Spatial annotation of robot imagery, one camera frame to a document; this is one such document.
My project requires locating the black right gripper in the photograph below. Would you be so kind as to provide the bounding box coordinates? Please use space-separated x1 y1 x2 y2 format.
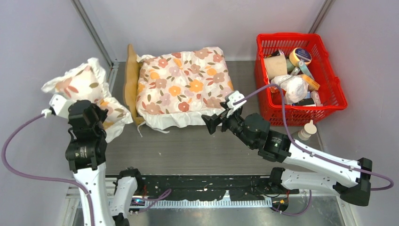
201 102 255 149

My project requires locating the small floral pillow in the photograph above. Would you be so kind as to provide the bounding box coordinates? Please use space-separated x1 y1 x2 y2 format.
41 57 133 143

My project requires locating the large floral cushion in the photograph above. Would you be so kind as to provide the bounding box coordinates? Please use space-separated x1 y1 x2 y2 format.
136 47 234 131

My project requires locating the wooden pet bed frame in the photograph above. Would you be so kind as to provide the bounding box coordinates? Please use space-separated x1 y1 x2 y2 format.
123 44 145 126

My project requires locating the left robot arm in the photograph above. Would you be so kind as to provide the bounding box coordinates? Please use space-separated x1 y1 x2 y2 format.
65 100 144 226

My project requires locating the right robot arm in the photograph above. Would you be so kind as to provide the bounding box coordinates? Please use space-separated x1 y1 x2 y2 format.
201 111 372 207

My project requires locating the white crumpled plastic bag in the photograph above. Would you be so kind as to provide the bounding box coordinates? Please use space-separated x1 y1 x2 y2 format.
271 74 308 105

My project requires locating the green bottle with beige cap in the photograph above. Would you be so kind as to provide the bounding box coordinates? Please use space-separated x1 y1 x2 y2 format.
291 120 317 141

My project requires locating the yellow tape roll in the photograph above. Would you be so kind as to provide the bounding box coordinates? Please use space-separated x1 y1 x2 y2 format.
288 48 312 67

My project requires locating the red plastic basket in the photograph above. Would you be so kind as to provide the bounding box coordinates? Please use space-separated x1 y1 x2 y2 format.
255 32 348 126

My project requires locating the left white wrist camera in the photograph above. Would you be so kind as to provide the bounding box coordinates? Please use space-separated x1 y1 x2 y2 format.
49 94 76 119

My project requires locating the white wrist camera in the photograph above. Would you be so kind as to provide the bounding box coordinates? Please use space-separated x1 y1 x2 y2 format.
221 90 247 118
49 94 76 119

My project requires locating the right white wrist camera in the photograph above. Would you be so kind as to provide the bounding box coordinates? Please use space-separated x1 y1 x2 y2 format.
221 90 247 118

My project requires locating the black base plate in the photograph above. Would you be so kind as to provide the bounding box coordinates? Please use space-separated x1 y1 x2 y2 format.
134 175 299 202

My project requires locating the aluminium rail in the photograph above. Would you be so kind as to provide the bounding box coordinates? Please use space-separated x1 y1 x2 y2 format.
65 178 350 210

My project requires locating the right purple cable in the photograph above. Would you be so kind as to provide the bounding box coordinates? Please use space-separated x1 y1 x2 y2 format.
232 83 395 217

